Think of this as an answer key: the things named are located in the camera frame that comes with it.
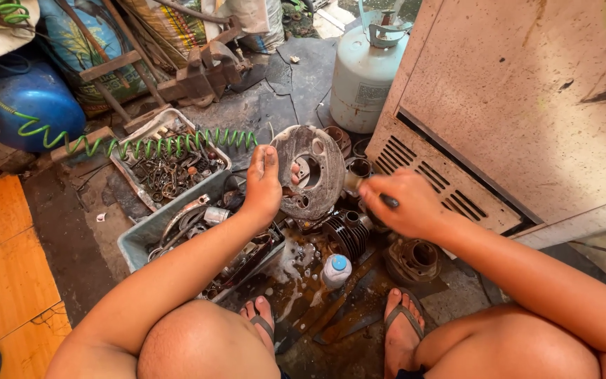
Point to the person's left hand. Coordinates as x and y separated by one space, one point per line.
262 192

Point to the person's right hand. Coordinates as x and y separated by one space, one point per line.
413 210

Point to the person's left fingers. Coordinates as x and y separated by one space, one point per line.
270 162

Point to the person's right fingers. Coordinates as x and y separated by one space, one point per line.
374 204

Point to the round grey metal cover plate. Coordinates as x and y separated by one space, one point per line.
326 158

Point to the dark metal sleeve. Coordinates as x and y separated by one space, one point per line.
359 167

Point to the black finned engine cylinder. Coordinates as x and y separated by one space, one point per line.
344 234

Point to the rusty engine cylinder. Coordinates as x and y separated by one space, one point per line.
413 260

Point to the plastic bottle with blue cap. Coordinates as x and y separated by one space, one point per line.
336 271

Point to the white tray of metal parts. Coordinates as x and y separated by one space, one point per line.
169 168

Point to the rusty flat metal bar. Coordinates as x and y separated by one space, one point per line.
345 310

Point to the rusty bench vise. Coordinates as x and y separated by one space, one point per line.
203 73

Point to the grey flip-flop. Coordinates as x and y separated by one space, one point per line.
405 315
264 325

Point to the white gas cylinder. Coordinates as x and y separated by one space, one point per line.
361 79

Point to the person's right foot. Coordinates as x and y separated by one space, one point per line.
400 342

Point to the white woven sack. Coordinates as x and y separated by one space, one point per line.
261 21

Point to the grey tub of engine parts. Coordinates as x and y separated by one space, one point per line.
145 231

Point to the person's left foot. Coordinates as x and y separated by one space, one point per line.
267 313

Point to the brown striped sack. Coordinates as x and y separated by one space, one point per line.
171 26

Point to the beige vented metal cabinet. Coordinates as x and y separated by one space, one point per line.
518 105

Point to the wooden block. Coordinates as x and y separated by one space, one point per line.
79 146

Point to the person's left leg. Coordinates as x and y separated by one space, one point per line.
203 342

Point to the person's leg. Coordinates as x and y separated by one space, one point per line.
508 347
203 342

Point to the person's right leg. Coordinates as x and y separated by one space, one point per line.
508 347

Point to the blue printed sack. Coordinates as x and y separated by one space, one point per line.
79 39

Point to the blue round tank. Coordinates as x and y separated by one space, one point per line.
40 105

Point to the orange wooden board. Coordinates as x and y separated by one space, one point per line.
8 273

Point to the rusty metal frame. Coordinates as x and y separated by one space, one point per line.
111 63

